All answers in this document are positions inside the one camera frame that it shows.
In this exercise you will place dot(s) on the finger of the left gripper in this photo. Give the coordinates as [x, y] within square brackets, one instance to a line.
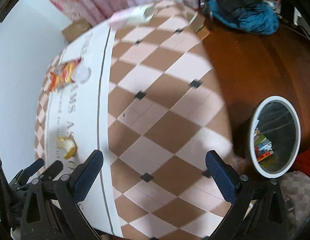
[22, 177]
[52, 171]

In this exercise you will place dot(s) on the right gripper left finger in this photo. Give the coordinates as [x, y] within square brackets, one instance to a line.
[51, 208]

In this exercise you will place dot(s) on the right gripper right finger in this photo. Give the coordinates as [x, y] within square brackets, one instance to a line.
[257, 207]

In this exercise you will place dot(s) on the white round trash bin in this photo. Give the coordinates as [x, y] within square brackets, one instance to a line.
[277, 121]

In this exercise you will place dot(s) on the banana peel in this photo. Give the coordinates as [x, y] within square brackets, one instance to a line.
[67, 144]

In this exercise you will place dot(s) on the checkered slipper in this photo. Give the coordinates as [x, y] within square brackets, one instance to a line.
[295, 188]

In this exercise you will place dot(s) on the small blue white carton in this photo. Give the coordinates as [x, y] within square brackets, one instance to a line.
[263, 146]

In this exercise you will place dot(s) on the red blanket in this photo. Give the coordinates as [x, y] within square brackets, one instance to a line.
[302, 163]

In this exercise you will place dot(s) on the orange snack wrapper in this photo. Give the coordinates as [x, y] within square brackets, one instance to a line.
[63, 74]

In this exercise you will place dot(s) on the white crumpled paper cup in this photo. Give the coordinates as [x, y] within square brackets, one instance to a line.
[81, 74]

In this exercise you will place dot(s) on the checkered brown pink bedspread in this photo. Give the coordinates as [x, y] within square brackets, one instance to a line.
[154, 108]

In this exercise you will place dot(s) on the brown paper bag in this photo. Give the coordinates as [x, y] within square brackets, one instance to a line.
[76, 29]

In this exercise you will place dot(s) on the torn pink white box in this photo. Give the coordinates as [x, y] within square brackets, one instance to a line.
[132, 16]

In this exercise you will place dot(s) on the blue sleeping bag pile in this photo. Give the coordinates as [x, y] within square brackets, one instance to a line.
[261, 20]

